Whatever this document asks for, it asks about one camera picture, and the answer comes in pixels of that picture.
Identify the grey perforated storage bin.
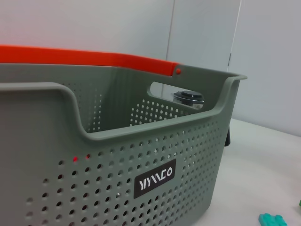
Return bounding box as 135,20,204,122
0,62,247,226

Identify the orange bin handle clip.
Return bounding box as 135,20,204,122
0,45,183,77

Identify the glass carafe black handle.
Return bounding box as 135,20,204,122
173,90,232,147

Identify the teal square plate brick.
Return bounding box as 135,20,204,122
258,213,289,226

